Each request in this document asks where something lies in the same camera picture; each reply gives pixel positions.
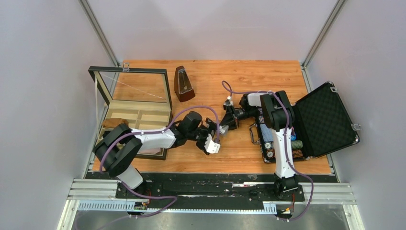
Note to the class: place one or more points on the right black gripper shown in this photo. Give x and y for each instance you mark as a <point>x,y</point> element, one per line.
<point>232,123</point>

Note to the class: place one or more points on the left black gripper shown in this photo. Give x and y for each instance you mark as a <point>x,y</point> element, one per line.
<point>211,130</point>

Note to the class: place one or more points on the grey underwear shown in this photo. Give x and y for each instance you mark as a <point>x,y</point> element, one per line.
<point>223,129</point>

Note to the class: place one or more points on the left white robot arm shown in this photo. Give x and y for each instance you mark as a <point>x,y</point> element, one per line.
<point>121,145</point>

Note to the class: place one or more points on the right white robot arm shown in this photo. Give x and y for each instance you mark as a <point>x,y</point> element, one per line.
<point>275,116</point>

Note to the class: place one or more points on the blue playing card deck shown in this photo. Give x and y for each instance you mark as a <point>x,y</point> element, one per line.
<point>266,133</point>

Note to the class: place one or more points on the brown wooden metronome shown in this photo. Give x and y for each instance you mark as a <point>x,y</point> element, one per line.
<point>182,85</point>

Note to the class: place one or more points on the pink rolled cloth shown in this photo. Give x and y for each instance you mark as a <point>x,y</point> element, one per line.
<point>155,151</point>

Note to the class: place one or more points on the black glass-lid organizer box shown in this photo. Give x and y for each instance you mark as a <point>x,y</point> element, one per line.
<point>141,96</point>

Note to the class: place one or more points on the black poker chip case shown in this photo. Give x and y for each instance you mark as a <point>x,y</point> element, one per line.
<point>322,126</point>

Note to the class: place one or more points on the brown rolled cloth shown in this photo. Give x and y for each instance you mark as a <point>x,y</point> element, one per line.
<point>113,122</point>

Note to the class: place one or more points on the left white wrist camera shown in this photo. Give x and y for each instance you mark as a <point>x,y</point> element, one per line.
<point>215,146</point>

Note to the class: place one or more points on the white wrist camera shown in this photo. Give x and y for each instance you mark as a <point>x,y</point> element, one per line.
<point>215,146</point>
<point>228,103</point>

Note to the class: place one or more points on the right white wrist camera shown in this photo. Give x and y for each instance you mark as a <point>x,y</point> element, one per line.
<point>228,103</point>

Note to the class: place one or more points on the white slotted cable duct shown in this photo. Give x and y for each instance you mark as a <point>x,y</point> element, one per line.
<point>134,206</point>

